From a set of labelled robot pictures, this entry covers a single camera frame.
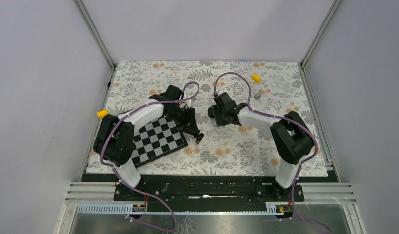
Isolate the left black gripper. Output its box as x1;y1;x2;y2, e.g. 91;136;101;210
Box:
165;106;200;136

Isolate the black earbud charging case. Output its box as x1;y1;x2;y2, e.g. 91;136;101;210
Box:
195;133;204;144

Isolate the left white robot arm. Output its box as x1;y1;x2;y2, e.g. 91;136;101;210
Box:
93;85;204;200

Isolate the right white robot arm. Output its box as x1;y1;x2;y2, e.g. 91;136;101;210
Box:
208;92;318;201

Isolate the black white checkerboard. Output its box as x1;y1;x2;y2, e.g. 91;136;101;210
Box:
131;116;188;168

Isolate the small grey block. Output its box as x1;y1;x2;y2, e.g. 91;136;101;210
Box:
253;93;261;100

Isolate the yellow block far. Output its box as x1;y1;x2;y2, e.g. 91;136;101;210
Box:
251;74;261;83

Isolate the yellow block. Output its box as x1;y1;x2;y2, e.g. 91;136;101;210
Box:
251;74;261;83
97;110;109;119

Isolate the floral patterned table mat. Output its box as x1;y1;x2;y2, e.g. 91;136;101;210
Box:
105;61;316;176

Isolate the yellow block left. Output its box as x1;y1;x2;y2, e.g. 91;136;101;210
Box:
97;110;109;119

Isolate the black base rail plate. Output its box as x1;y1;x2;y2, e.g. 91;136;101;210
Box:
113;174;305;213

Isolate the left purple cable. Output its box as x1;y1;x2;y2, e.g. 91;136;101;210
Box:
100;81;200;232

